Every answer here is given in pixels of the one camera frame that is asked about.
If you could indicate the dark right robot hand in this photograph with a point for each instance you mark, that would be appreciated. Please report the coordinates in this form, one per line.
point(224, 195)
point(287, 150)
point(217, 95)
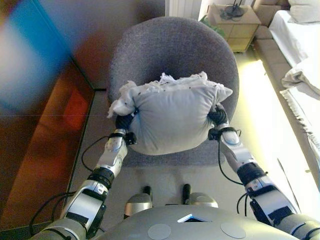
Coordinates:
point(219, 115)

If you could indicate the dark left robot hand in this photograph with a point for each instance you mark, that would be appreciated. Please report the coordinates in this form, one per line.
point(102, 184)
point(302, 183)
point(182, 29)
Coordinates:
point(125, 122)

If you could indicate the white fringed cushion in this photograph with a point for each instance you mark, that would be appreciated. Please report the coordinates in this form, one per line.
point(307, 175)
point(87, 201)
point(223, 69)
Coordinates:
point(172, 117)

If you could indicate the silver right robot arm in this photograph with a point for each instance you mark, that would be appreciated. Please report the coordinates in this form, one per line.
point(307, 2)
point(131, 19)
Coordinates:
point(270, 197)

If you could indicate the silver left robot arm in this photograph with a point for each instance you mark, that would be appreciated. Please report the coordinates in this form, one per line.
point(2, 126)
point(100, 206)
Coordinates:
point(85, 202)

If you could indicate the white sofa pillow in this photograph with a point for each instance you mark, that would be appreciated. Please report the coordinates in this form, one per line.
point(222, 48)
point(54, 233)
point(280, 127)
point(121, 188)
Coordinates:
point(305, 12)

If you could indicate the bed with white bedding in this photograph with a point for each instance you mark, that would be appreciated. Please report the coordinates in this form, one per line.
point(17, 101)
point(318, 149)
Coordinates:
point(270, 57)

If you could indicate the silver left robot leg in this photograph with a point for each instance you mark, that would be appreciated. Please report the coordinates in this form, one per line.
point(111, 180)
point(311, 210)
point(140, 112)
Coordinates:
point(138, 203)

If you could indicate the silver robot leg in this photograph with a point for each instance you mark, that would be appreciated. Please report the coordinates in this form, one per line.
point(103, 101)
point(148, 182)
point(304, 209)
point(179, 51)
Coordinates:
point(138, 203)
point(202, 200)

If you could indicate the grey fabric armchair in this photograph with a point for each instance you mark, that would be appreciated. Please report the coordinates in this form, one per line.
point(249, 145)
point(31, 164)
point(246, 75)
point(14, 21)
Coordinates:
point(175, 45)

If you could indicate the green potted plant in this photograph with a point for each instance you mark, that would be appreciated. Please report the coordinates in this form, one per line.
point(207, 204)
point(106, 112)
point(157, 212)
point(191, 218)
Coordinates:
point(217, 30)

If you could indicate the white fringed throw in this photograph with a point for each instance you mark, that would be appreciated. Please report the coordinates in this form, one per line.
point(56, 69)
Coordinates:
point(305, 117)

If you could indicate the silver right robot leg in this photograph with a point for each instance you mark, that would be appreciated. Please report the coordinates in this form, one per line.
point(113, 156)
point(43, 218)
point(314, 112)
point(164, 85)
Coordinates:
point(202, 200)

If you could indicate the beige side cabinet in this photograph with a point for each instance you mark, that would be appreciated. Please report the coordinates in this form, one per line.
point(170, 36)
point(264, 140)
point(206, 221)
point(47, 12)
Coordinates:
point(237, 30)

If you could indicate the white crumpled blanket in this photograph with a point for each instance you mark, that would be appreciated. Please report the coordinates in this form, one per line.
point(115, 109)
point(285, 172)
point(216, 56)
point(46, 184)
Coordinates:
point(295, 42)

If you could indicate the black stand lamp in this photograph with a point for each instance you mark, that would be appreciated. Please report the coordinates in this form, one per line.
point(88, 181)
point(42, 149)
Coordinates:
point(233, 11)

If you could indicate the grey robot torso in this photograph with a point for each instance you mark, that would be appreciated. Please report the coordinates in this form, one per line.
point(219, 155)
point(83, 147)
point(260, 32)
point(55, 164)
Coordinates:
point(175, 225)

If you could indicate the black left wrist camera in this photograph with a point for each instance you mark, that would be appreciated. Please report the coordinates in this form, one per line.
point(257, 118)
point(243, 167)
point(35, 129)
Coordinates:
point(131, 138)

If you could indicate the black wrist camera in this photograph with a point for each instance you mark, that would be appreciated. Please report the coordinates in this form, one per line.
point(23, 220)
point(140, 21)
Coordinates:
point(131, 138)
point(213, 133)

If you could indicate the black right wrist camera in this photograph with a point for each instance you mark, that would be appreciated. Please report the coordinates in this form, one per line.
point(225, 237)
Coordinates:
point(213, 133)

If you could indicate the glossy reflective wall panel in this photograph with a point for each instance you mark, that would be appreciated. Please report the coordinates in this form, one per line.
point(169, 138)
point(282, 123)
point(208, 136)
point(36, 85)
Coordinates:
point(37, 112)

